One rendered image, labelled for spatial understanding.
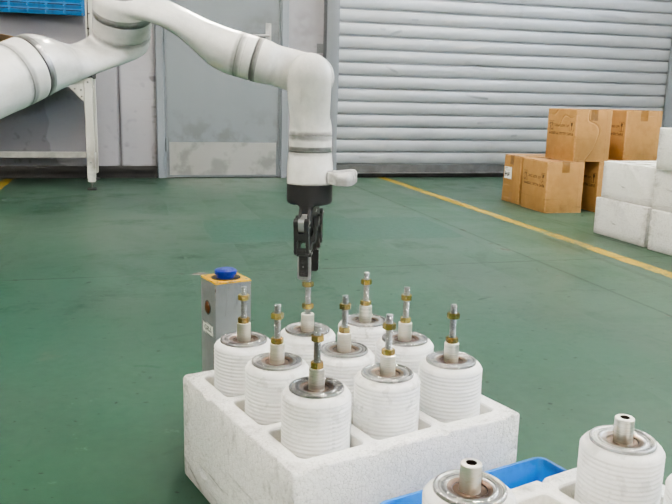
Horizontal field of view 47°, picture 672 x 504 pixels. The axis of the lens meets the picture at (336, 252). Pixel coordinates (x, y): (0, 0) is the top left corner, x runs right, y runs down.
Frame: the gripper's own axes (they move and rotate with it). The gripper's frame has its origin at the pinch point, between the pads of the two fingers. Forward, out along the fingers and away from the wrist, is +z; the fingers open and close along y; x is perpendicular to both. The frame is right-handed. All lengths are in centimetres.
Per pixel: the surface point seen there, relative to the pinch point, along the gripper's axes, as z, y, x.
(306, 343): 11.8, 4.6, 0.8
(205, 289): 6.8, -6.8, -20.2
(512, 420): 19.0, 12.2, 33.9
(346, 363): 11.5, 13.4, 8.7
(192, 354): 36, -52, -39
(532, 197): 29, -346, 69
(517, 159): 8, -370, 61
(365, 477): 21.5, 29.3, 13.8
